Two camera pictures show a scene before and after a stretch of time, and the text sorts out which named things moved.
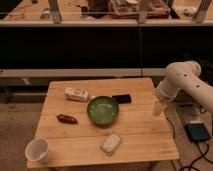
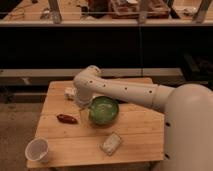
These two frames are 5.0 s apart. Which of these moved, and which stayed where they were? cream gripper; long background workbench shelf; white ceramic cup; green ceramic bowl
Moved: cream gripper
Stayed: white ceramic cup; long background workbench shelf; green ceramic bowl
